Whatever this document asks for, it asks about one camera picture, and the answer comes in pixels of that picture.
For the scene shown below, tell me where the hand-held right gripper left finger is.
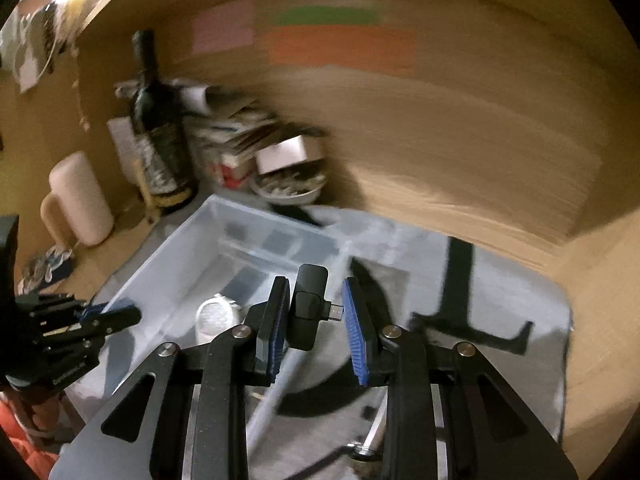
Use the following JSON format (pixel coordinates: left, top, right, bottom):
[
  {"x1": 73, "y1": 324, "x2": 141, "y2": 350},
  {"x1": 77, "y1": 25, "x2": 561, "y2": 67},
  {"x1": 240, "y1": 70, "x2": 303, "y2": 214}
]
[{"x1": 70, "y1": 275, "x2": 292, "y2": 480}]

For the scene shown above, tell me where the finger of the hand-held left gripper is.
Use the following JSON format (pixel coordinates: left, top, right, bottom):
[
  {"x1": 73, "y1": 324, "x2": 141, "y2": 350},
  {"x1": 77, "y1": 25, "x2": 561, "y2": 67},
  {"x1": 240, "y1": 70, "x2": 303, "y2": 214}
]
[{"x1": 80, "y1": 300, "x2": 142, "y2": 335}]

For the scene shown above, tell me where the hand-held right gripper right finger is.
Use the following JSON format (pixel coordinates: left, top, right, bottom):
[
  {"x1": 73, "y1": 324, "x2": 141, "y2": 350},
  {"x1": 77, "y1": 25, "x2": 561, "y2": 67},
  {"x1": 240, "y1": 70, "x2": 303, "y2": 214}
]
[{"x1": 342, "y1": 276, "x2": 582, "y2": 480}]

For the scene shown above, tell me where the black usb adapter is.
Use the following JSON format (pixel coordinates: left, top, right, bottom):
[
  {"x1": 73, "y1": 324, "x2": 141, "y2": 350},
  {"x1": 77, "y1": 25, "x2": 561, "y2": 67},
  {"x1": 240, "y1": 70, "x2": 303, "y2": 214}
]
[{"x1": 286, "y1": 263, "x2": 345, "y2": 352}]

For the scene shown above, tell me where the clear plastic storage container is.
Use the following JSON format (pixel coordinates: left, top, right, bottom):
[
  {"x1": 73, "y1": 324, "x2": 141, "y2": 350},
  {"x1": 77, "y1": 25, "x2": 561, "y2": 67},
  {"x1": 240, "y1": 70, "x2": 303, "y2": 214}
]
[{"x1": 95, "y1": 195, "x2": 353, "y2": 376}]

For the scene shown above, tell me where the small patterned bundle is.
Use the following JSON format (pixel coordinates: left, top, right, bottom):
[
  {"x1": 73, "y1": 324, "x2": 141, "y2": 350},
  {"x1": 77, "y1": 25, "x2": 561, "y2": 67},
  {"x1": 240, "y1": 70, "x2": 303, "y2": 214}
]
[{"x1": 20, "y1": 245, "x2": 76, "y2": 292}]

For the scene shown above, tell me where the pink cylindrical mug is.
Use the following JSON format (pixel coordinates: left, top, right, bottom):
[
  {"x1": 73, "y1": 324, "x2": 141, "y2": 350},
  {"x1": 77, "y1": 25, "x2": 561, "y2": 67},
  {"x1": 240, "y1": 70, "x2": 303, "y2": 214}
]
[{"x1": 40, "y1": 151, "x2": 115, "y2": 248}]

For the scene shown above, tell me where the orange cloth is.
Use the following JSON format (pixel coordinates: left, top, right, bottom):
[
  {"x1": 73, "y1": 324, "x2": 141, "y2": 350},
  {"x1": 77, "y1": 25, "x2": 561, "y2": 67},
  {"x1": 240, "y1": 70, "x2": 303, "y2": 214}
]
[{"x1": 0, "y1": 385, "x2": 67, "y2": 480}]

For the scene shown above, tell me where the white bowl of scraps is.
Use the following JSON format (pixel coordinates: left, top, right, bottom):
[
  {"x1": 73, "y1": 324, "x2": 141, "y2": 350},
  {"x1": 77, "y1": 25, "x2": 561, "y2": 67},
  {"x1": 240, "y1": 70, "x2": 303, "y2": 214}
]
[{"x1": 250, "y1": 170, "x2": 329, "y2": 206}]

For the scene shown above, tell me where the grey printed mat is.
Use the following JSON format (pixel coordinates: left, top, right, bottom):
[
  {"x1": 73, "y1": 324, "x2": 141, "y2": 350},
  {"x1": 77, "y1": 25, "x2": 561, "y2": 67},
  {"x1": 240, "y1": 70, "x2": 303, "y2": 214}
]
[{"x1": 65, "y1": 205, "x2": 574, "y2": 480}]

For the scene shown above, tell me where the red and white box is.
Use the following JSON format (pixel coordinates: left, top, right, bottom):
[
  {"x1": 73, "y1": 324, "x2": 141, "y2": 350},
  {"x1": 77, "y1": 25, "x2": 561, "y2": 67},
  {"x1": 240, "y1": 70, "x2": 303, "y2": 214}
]
[{"x1": 212, "y1": 157, "x2": 258, "y2": 189}]

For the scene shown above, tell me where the white paper note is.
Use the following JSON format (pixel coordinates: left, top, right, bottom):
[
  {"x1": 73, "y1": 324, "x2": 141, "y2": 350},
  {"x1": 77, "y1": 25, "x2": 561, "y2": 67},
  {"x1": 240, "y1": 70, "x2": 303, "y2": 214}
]
[{"x1": 107, "y1": 117, "x2": 143, "y2": 186}]

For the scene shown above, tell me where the dark wine bottle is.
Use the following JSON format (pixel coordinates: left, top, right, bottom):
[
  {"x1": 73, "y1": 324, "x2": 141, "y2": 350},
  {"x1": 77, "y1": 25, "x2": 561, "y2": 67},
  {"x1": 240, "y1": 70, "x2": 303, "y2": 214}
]
[{"x1": 131, "y1": 30, "x2": 197, "y2": 207}]

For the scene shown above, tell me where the white card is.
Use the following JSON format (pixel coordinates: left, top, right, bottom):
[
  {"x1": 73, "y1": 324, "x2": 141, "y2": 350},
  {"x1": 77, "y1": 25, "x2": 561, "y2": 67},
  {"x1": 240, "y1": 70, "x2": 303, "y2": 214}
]
[{"x1": 256, "y1": 135, "x2": 324, "y2": 174}]

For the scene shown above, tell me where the stack of books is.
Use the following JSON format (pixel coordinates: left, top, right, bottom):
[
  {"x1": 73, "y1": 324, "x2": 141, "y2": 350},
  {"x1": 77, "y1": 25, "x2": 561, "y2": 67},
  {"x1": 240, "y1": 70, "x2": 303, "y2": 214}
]
[{"x1": 187, "y1": 100, "x2": 281, "y2": 161}]

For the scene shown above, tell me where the wooden desk hutch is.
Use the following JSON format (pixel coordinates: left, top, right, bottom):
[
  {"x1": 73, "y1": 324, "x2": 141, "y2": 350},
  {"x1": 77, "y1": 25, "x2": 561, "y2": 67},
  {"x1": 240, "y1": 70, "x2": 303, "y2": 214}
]
[{"x1": 0, "y1": 0, "x2": 640, "y2": 480}]

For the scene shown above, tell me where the rolled newspaper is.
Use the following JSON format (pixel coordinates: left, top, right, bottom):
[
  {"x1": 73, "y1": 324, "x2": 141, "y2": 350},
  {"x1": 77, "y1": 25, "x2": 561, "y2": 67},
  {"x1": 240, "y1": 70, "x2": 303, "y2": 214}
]
[{"x1": 115, "y1": 77, "x2": 222, "y2": 112}]

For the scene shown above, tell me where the white hanging tag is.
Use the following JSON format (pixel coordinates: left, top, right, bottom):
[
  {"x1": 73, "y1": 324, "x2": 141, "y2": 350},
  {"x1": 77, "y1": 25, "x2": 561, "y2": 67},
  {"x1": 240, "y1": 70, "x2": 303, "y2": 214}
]
[{"x1": 17, "y1": 60, "x2": 44, "y2": 94}]

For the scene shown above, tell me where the orange sticky note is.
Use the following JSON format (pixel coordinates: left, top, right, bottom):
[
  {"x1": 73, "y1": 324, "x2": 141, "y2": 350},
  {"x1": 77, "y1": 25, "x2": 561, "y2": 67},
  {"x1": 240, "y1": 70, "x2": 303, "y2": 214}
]
[{"x1": 267, "y1": 27, "x2": 418, "y2": 76}]

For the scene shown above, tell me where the brown braided headband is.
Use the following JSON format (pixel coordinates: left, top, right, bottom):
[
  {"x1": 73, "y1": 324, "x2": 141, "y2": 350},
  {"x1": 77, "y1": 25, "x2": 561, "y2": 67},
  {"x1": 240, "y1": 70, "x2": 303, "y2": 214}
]
[{"x1": 29, "y1": 2, "x2": 69, "y2": 77}]

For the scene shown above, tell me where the pink sticky note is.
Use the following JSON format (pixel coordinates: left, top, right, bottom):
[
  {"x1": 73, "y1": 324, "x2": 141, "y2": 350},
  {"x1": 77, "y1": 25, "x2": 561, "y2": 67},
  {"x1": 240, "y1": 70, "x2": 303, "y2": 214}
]
[{"x1": 191, "y1": 0, "x2": 257, "y2": 54}]

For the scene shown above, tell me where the green sticky note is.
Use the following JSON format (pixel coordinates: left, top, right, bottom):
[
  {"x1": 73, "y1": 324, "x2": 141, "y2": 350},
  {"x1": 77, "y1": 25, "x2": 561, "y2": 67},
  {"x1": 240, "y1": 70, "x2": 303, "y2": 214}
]
[{"x1": 275, "y1": 5, "x2": 383, "y2": 27}]

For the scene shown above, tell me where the beaded string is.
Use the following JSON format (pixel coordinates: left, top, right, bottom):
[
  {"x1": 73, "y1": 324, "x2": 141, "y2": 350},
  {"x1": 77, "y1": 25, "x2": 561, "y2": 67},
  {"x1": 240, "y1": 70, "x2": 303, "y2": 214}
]
[{"x1": 72, "y1": 45, "x2": 92, "y2": 133}]

